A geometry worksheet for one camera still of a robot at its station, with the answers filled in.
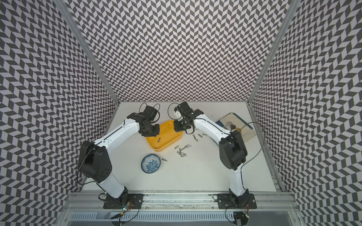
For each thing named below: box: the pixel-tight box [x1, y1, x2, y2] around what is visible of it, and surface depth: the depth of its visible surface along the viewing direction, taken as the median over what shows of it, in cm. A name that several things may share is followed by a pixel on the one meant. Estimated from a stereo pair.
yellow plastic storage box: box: [145, 119, 184, 153], surface depth 98 cm
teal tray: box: [215, 112, 254, 133], surface depth 107 cm
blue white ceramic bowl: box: [140, 153, 162, 174], surface depth 86 cm
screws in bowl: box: [145, 159, 159, 172], surface depth 86 cm
